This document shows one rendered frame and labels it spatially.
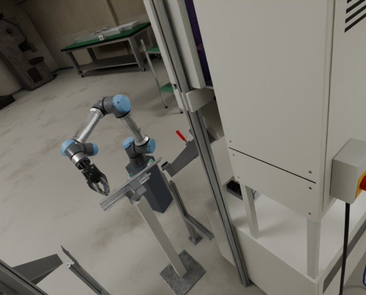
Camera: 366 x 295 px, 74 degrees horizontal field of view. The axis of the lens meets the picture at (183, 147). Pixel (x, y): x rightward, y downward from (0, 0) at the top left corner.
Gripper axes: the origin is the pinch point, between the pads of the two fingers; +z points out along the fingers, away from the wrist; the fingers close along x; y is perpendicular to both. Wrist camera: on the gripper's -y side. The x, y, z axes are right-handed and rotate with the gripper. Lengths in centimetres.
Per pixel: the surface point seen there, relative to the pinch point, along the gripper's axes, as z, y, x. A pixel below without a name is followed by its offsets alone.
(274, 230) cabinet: 69, 6, 47
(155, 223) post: 24.1, -23.5, 11.4
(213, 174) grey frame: 33, 29, 34
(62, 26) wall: -730, -428, 248
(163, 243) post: 34, -38, 9
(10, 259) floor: -64, -152, -97
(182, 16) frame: 5, 81, 37
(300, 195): 59, 56, 37
